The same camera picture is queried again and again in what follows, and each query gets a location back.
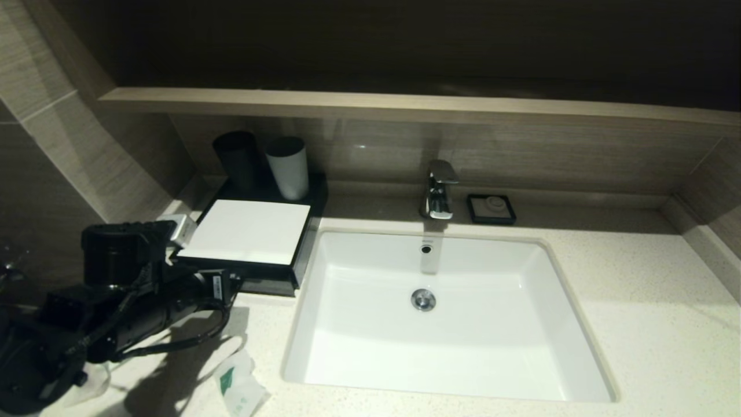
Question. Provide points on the white square pad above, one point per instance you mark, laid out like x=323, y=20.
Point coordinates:
x=249, y=231

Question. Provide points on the round white soap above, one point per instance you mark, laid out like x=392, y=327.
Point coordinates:
x=495, y=204

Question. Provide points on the black storage box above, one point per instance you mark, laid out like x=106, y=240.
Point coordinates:
x=255, y=194

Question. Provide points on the green white sachet packet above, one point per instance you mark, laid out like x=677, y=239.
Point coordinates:
x=243, y=388

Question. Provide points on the white rectangular sink basin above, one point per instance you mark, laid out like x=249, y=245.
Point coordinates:
x=463, y=324

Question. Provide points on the white tumbler cup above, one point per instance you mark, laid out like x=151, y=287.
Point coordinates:
x=289, y=174

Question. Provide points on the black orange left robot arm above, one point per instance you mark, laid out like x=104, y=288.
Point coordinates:
x=121, y=255

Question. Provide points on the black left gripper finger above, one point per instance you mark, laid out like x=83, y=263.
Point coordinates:
x=234, y=276

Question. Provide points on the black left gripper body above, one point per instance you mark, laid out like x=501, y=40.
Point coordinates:
x=217, y=288

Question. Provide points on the black square soap dish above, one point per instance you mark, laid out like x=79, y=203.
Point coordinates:
x=472, y=218

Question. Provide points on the wooden wall ledge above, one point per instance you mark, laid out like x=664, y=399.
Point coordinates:
x=405, y=107

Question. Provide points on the clear plastic wrapper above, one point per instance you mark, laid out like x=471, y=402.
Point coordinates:
x=92, y=389

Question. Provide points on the black tumbler cup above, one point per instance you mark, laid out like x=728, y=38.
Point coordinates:
x=237, y=162

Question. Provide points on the chrome sink drain stopper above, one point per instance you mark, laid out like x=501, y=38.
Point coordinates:
x=423, y=300

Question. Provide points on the chrome faucet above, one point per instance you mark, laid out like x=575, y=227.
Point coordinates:
x=438, y=200

